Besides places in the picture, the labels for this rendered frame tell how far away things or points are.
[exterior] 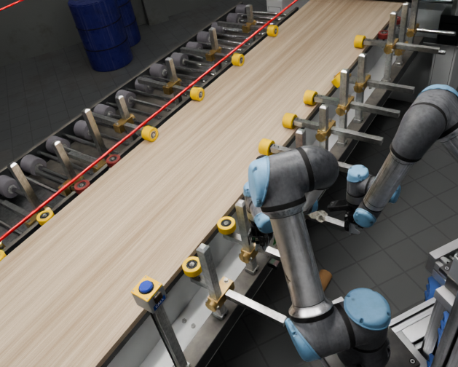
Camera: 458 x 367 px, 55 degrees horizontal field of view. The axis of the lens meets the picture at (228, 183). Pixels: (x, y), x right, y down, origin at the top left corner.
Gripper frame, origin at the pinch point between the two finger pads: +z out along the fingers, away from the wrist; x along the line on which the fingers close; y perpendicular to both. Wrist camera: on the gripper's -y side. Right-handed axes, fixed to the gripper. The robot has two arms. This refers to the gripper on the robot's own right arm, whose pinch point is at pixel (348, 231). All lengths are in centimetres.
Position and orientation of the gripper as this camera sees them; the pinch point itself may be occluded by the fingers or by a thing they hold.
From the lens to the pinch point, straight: 193.9
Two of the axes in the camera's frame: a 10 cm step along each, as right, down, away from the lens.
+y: 8.3, 2.8, -4.9
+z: 1.4, 7.4, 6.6
